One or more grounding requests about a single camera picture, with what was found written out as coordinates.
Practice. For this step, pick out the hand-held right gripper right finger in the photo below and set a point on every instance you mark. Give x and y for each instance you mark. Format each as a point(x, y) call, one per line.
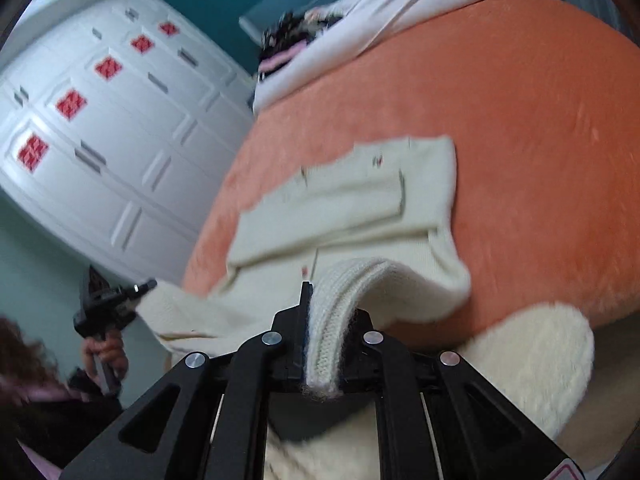
point(359, 360)

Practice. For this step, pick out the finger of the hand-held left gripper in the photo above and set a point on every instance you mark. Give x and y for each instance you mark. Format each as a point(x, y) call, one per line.
point(144, 288)

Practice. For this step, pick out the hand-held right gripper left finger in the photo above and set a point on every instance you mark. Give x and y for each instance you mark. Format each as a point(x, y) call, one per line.
point(303, 312)

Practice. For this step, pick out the cream knit sweater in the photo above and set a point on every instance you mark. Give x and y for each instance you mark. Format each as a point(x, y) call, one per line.
point(350, 200)

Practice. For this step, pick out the person's left hand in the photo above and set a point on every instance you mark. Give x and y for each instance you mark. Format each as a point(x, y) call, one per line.
point(114, 355)

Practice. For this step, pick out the person's head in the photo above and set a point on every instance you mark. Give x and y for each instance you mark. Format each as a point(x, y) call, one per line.
point(25, 355)

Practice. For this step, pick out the person's dark clothing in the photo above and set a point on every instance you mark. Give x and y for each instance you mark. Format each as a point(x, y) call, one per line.
point(45, 430)

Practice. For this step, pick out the white panelled wardrobe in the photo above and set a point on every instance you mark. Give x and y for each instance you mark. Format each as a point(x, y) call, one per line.
point(150, 125)

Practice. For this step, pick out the cream fuzzy blanket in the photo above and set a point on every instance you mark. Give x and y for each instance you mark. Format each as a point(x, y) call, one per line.
point(525, 360)

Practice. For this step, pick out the red paper-cut decoration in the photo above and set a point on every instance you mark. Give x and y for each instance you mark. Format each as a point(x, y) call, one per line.
point(32, 151)
point(142, 43)
point(169, 28)
point(71, 104)
point(108, 68)

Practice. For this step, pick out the white bedsheet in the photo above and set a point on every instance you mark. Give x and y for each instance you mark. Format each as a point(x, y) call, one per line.
point(350, 45)

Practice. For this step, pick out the dark floral cloth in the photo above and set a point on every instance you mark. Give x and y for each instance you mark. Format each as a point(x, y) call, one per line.
point(287, 35)

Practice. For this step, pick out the orange plush blanket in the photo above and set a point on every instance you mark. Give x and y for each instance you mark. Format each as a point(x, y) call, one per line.
point(500, 110)

